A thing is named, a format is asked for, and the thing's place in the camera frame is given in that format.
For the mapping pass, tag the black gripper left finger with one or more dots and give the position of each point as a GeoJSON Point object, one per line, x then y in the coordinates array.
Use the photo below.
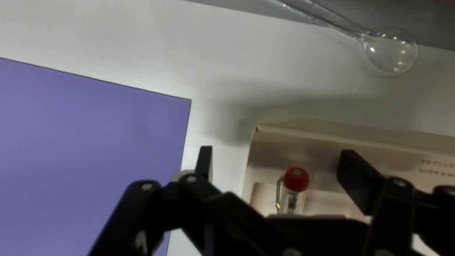
{"type": "Point", "coordinates": [199, 207]}

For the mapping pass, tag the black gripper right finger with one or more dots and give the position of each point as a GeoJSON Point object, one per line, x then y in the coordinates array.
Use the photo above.
{"type": "Point", "coordinates": [402, 213]}

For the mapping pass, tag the shallow white cardboard box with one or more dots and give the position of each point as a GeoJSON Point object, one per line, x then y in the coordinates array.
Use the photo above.
{"type": "Point", "coordinates": [321, 151]}

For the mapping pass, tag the purple mat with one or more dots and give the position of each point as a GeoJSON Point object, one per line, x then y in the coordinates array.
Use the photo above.
{"type": "Point", "coordinates": [85, 156]}

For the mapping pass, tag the clear glass round flask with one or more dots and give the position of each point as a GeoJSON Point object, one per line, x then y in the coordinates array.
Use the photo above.
{"type": "Point", "coordinates": [388, 50]}

